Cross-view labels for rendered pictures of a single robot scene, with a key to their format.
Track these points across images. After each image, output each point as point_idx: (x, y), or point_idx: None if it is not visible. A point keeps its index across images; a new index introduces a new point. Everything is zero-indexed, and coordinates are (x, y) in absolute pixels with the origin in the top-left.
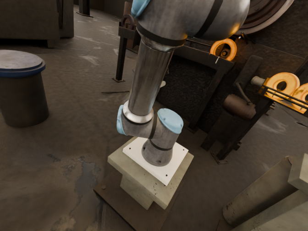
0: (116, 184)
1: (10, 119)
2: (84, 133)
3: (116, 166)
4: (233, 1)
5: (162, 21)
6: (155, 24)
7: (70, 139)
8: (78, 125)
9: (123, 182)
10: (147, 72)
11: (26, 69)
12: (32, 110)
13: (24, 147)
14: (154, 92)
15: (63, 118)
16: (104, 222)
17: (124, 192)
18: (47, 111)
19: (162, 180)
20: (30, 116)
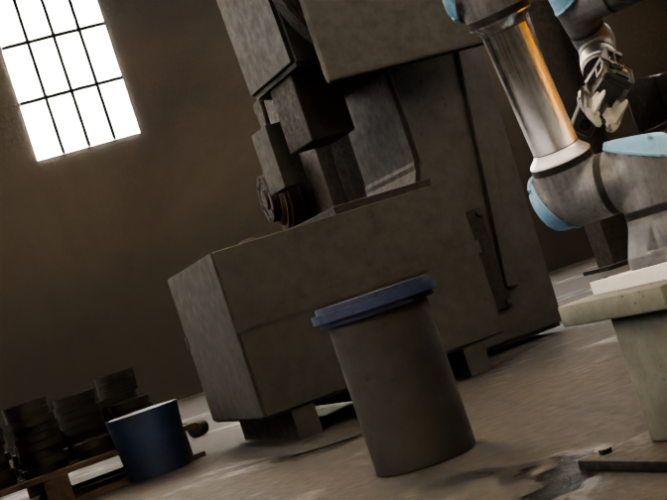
0: (642, 442)
1: (388, 449)
2: (571, 433)
3: (576, 312)
4: None
5: (474, 6)
6: (471, 13)
7: (532, 447)
8: (556, 430)
9: (643, 405)
10: (505, 68)
11: (398, 287)
12: (429, 407)
13: (422, 482)
14: (538, 92)
15: (514, 436)
16: (601, 484)
17: (664, 442)
18: (467, 424)
19: (663, 270)
20: (427, 429)
